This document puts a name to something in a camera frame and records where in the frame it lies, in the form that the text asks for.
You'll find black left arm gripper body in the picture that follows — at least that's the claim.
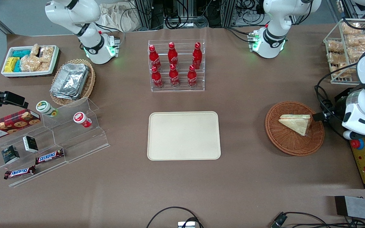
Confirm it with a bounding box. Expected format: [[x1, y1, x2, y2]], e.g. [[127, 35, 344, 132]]
[[323, 106, 348, 124]]

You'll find triangular sandwich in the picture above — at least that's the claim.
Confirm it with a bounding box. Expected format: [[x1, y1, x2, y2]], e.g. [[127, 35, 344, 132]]
[[279, 114, 312, 137]]

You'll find round brown wicker basket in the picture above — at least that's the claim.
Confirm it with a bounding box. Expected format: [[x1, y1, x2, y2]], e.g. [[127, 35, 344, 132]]
[[265, 101, 325, 156]]

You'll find oval wicker basket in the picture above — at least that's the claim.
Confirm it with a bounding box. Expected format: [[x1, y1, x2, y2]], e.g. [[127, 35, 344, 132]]
[[50, 59, 96, 106]]

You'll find beige plastic tray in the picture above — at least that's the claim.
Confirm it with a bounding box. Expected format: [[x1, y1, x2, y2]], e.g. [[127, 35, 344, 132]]
[[147, 111, 221, 161]]

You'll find red Walkers cookie box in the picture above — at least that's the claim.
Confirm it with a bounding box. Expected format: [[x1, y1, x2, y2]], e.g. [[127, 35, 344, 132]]
[[0, 109, 41, 142]]

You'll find yellow snack pack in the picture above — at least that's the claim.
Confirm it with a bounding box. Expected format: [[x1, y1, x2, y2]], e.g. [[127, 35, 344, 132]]
[[4, 57, 20, 73]]

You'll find white rectangular snack bin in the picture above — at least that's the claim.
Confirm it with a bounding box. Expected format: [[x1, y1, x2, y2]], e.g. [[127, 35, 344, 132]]
[[1, 45, 60, 78]]

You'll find green lidded yoghurt cup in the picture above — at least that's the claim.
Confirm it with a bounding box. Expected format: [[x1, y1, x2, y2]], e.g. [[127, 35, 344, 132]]
[[36, 101, 58, 118]]

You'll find bagged pastry snack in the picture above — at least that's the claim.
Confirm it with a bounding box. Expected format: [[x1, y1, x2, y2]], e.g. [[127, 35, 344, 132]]
[[342, 22, 363, 35], [328, 52, 347, 65], [347, 46, 365, 60], [346, 34, 365, 47], [328, 40, 344, 53]]

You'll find small black white box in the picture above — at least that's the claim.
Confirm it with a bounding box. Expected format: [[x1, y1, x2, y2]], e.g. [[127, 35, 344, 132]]
[[23, 136, 39, 153]]

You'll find stack of foil trays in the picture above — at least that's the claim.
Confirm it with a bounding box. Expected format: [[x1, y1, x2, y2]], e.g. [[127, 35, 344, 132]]
[[50, 63, 90, 100]]

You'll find Snickers chocolate bar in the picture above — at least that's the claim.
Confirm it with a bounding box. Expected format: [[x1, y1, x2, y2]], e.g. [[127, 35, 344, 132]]
[[35, 149, 65, 165], [4, 166, 36, 180]]

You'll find red lidded yoghurt cup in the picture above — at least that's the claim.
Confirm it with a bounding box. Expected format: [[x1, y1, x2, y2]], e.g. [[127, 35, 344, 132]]
[[73, 112, 92, 128]]

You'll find clear acrylic stepped display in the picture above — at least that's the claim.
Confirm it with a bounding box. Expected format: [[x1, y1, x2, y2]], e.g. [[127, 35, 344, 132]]
[[0, 97, 110, 188]]

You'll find grey metal block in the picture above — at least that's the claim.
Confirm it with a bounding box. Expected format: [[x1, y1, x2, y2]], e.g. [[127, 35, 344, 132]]
[[335, 196, 365, 222]]

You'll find red cola bottle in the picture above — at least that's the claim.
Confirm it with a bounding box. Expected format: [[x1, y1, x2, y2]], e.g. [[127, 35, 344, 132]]
[[151, 66, 164, 89], [187, 65, 198, 88], [168, 42, 179, 67], [192, 42, 202, 69], [169, 64, 180, 87], [149, 45, 162, 71]]

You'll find clear acrylic bottle rack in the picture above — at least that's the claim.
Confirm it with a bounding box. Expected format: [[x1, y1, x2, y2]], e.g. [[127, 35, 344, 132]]
[[148, 39, 206, 92]]

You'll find beige crumpled cloth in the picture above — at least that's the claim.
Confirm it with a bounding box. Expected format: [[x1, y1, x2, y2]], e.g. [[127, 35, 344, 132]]
[[99, 3, 142, 32]]

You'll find right arm wrist camera box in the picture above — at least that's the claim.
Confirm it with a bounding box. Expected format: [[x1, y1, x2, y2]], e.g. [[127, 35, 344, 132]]
[[3, 91, 29, 109]]

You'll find black left arm gripper cable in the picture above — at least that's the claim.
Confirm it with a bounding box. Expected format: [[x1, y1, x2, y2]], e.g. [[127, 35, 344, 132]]
[[315, 62, 359, 140]]

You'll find white wire basket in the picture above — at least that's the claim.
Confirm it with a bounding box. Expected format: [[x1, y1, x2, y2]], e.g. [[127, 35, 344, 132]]
[[323, 18, 365, 85]]

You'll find black cable with plug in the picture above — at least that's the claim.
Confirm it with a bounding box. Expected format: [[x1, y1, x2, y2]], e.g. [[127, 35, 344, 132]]
[[271, 212, 365, 228]]

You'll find black looped cable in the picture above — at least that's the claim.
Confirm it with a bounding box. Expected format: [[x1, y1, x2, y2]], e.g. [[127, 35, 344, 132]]
[[146, 206, 204, 228]]

